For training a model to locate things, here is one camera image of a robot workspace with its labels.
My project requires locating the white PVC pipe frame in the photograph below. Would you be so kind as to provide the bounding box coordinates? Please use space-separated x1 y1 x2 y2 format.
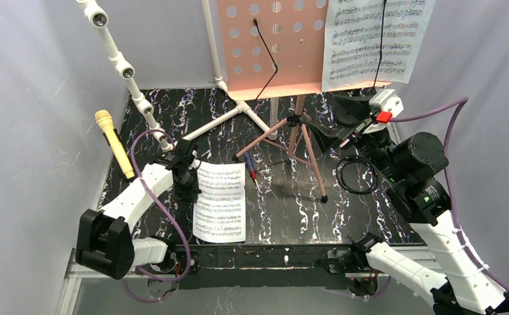
76 0 279 153

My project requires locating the black coiled cable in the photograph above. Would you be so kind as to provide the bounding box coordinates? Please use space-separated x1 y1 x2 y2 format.
336 156 379 196

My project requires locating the purple cable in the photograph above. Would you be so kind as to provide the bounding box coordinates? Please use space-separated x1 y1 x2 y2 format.
121 129 193 305
386 96 509 312

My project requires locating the blue red screwdriver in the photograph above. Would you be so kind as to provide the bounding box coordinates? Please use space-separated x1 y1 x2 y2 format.
244 152 261 195

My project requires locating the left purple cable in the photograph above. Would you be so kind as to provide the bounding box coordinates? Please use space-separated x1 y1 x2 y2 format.
121 129 193 305

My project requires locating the yellow toy microphone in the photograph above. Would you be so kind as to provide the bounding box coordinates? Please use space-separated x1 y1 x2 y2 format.
95 110 135 180

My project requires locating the sheet music page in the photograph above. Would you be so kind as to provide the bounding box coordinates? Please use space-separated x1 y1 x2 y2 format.
321 0 435 92
192 162 246 243

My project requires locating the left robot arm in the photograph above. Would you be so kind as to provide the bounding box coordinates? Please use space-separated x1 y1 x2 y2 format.
75 140 201 280

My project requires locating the pink music stand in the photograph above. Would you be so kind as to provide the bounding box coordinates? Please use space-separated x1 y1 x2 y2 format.
216 0 394 204

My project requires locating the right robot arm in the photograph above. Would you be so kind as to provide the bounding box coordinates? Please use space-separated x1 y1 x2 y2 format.
311 95 509 314

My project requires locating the aluminium frame rail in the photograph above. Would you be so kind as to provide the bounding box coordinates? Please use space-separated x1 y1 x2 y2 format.
56 247 455 315

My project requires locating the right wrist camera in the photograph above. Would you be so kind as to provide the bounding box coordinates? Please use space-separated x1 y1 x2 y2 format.
363 89 404 134

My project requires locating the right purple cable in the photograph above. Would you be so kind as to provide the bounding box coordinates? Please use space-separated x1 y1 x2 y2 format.
386 96 509 312

